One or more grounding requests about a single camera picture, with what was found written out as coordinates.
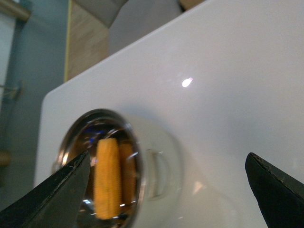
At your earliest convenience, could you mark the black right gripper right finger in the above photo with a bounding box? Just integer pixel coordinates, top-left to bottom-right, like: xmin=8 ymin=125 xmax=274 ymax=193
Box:
xmin=245 ymin=153 xmax=304 ymax=228

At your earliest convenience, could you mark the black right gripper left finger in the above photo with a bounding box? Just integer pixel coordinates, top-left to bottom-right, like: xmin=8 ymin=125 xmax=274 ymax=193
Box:
xmin=0 ymin=151 xmax=91 ymax=228

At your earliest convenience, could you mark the yellow corn cob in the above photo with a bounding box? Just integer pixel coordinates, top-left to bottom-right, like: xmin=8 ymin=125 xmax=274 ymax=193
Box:
xmin=94 ymin=138 xmax=122 ymax=220

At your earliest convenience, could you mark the cream electric cooking pot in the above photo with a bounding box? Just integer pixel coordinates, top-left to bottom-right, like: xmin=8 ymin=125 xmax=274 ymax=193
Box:
xmin=54 ymin=109 xmax=182 ymax=228

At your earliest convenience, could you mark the left beige upholstered chair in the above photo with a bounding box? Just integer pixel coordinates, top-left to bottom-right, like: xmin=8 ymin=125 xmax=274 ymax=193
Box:
xmin=71 ymin=0 xmax=185 ymax=57

